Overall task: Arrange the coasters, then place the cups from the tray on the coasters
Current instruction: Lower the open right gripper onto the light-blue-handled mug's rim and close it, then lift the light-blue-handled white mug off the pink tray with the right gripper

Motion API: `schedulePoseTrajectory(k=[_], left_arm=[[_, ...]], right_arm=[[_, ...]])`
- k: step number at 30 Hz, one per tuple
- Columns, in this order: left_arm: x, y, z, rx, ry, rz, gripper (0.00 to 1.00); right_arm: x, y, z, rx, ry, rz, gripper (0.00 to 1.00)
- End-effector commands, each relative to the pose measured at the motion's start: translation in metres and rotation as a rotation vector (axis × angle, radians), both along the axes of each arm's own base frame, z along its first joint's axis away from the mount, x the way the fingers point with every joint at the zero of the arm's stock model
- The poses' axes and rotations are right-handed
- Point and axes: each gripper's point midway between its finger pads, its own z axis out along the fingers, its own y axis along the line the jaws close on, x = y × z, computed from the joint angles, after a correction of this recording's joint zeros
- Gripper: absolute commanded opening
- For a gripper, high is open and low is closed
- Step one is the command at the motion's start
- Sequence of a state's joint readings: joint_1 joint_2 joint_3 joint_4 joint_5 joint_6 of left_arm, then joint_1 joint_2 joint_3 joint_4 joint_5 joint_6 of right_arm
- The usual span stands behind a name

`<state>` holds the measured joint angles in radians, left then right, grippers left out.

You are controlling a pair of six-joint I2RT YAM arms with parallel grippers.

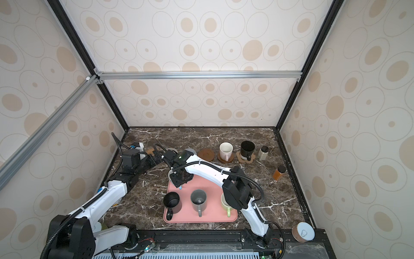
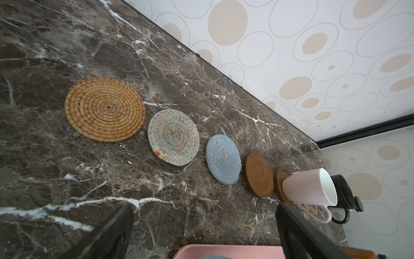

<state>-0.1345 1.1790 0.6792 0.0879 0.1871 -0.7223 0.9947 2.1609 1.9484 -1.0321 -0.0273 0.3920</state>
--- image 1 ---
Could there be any light grey woven coaster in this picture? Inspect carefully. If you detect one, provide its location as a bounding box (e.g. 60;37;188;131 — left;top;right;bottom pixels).
167;148;178;153

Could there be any brown wooden coaster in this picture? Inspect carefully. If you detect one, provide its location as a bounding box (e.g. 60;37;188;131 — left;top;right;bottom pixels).
197;148;215;162
217;153;235;164

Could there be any white pink mug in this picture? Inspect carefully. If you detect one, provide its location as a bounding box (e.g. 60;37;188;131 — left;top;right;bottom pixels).
219;142;234;160

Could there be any black mug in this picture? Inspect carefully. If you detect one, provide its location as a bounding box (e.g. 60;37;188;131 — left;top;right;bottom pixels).
163;192;182;221
240;140;256;160

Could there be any brown paw shaped coaster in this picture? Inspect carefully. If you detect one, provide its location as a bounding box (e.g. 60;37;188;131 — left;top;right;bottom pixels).
236;151;256;164

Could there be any blue mug white inside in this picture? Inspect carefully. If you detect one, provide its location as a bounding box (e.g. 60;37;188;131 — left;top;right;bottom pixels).
168;170;176;183

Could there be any woven tan round coaster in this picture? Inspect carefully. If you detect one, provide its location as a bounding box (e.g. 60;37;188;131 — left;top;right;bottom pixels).
145;148;155;155

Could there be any blue grey round coaster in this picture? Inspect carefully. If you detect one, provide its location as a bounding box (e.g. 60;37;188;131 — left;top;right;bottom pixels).
185;148;197;155

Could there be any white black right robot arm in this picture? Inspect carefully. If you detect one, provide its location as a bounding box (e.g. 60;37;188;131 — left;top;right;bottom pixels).
154;150;285;249

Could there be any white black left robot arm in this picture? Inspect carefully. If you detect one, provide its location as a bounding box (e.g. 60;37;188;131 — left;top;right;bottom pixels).
40;137;176;259

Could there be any grey mug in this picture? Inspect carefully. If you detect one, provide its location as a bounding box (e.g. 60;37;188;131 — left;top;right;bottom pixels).
190;190;207;218

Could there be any pink rectangular tray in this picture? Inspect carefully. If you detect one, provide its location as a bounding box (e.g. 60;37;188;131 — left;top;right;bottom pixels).
163;175;238;223

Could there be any light green mug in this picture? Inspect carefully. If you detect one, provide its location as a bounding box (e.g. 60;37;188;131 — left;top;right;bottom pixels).
221;194;233;218

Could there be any small olive bottle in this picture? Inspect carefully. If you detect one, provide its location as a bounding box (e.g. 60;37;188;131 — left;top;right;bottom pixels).
258;146;269;161

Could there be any small amber bottle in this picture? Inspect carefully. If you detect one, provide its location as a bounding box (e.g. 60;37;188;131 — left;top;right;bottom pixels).
272;165;287;181

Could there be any diagonal aluminium bar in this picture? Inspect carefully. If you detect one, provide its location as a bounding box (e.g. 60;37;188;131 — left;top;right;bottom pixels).
1;75;98;189

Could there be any horizontal aluminium bar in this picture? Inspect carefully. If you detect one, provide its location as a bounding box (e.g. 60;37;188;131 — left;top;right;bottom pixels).
97;70;303;80

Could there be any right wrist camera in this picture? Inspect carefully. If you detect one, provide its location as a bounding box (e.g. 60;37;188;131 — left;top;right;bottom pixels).
163;150;194;168

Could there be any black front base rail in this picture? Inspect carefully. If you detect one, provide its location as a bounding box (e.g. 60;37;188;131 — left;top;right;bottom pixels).
48;225;335;259

